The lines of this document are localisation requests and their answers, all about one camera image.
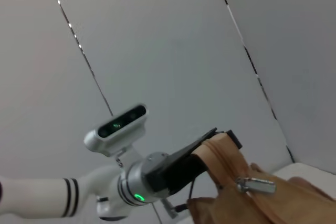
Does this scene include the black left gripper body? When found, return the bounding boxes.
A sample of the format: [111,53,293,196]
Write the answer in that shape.
[145,138,209,198]

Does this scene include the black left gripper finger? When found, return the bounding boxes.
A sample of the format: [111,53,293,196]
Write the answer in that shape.
[199,127,224,145]
[227,129,243,149]

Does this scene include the silver metal zipper pull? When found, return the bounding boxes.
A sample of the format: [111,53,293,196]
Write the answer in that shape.
[235,176,278,195]

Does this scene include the khaki canvas food bag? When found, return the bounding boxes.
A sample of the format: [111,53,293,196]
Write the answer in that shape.
[186,132,336,224]

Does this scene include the left gripper cable with connectors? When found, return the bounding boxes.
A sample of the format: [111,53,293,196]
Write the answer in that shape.
[161,178,200,219]

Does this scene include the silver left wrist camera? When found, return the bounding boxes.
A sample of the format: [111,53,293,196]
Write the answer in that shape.
[83,102,150,158]

